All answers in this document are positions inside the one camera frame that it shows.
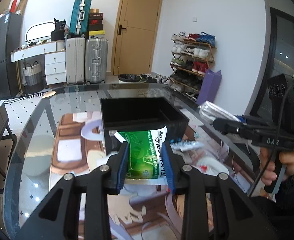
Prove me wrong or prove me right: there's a black waste bin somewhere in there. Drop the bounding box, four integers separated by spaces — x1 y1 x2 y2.
118 74 141 83

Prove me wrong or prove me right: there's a stack of shoe boxes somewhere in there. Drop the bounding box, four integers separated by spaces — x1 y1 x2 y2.
88 8 105 38

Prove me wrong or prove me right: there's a white rope coil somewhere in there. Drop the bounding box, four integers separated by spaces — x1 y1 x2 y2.
198 100 248 142

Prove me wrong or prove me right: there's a white hard suitcase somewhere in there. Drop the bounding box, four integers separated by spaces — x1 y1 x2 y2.
66 37 86 84

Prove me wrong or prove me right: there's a black cardboard box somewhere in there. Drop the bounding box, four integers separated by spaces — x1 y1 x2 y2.
100 97 189 154

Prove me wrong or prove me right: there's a black refrigerator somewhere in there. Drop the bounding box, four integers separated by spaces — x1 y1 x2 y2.
0 12 22 100

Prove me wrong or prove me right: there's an oval black-framed mirror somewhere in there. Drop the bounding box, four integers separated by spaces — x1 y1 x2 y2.
25 22 55 43

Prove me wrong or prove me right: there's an anime print table mat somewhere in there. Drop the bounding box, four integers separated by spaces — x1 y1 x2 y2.
49 109 253 239

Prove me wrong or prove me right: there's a striped woven basket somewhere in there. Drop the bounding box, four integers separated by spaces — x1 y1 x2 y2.
23 61 44 94

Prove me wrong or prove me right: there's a black cat-ear bag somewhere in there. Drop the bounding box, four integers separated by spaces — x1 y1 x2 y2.
50 19 66 41

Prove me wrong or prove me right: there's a wooden shoe rack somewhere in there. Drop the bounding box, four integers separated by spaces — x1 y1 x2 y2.
169 31 216 101

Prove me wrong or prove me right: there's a teal hard suitcase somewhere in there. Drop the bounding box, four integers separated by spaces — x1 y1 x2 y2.
69 0 92 36

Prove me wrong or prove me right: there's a wooden door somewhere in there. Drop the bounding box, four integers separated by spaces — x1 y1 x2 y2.
111 0 162 75

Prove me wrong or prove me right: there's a silver aluminium suitcase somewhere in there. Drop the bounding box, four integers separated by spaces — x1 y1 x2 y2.
85 38 108 83

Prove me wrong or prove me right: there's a white tube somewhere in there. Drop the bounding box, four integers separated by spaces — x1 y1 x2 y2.
170 141 204 152

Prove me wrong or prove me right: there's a purple shopping bag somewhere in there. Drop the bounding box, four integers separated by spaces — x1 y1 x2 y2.
196 69 222 105

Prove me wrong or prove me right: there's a green printed plastic packet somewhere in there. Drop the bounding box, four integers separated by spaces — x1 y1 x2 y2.
114 127 167 180

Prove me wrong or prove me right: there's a right hand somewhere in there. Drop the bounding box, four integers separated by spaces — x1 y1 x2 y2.
259 147 294 186

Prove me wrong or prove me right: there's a white desk with drawers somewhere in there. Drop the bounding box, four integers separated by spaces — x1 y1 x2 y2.
10 40 67 85

